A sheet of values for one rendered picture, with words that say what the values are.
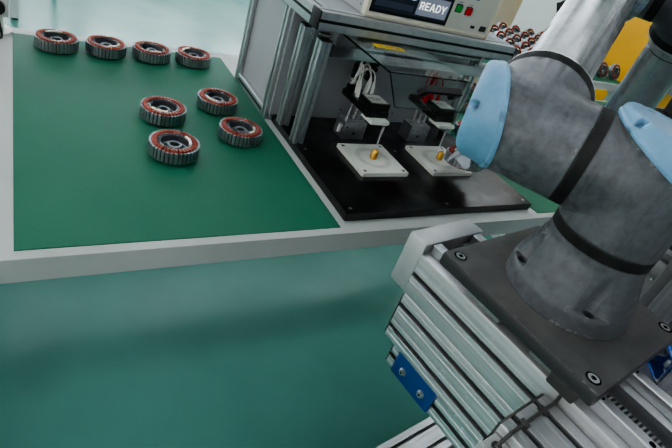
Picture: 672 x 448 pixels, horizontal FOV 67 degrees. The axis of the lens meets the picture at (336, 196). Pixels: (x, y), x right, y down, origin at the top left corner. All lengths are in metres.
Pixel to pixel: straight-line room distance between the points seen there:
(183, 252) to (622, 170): 0.72
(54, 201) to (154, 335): 0.85
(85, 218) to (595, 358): 0.82
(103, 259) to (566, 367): 0.72
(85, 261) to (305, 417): 0.97
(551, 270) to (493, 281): 0.07
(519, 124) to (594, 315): 0.23
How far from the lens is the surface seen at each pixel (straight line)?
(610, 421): 0.67
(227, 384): 1.71
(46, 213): 1.02
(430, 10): 1.44
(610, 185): 0.57
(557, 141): 0.57
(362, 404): 1.79
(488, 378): 0.72
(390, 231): 1.18
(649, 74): 1.03
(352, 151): 1.38
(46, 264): 0.94
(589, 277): 0.61
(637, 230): 0.59
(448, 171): 1.49
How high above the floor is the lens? 1.37
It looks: 31 degrees down
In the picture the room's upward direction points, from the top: 20 degrees clockwise
